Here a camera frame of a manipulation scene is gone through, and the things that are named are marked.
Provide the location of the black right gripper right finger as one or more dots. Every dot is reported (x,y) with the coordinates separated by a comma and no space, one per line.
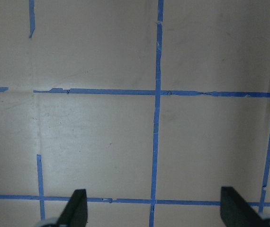
(236,212)

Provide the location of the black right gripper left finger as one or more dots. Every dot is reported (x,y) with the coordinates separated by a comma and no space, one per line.
(75,213)

